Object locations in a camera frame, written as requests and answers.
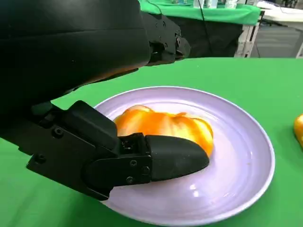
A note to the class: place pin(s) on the lilac plate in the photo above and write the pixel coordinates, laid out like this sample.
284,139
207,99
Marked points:
225,153

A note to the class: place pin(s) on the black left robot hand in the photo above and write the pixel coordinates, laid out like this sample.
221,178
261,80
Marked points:
59,59

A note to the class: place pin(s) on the green cloth on background table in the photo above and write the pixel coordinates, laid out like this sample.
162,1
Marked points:
213,15

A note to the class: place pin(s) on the white bottle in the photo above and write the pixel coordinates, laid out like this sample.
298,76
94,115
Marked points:
230,3

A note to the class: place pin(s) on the white background table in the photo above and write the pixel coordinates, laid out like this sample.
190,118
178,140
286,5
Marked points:
284,19

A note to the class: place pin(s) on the black drape backdrop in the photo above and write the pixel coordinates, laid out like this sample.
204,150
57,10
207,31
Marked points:
220,40

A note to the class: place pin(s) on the grey metal frame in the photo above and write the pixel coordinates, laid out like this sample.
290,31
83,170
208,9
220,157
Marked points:
246,40

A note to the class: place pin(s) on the orange white toy bread roll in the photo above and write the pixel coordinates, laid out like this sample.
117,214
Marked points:
299,130
165,125

